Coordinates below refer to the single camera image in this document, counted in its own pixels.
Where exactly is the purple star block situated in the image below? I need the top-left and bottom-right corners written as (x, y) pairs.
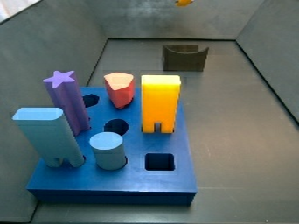
top-left (43, 71), bottom-right (90, 136)

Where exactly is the black curved fixture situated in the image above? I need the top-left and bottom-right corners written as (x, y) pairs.
top-left (163, 45), bottom-right (210, 72)

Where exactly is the tall yellow rectangular block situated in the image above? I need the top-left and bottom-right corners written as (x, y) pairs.
top-left (142, 75), bottom-right (182, 133)

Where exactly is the blue shape sorter base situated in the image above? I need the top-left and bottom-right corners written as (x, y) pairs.
top-left (27, 87), bottom-right (198, 206)

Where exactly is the light blue arch block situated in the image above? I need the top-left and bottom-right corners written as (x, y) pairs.
top-left (14, 108), bottom-right (84, 167)

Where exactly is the red pentagon block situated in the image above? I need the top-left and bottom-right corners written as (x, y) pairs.
top-left (105, 73), bottom-right (135, 109)

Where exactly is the small yellow arch block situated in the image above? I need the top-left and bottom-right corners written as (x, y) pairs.
top-left (175, 0), bottom-right (194, 7)

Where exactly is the light blue cylinder block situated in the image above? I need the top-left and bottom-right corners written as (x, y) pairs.
top-left (88, 132), bottom-right (127, 171)

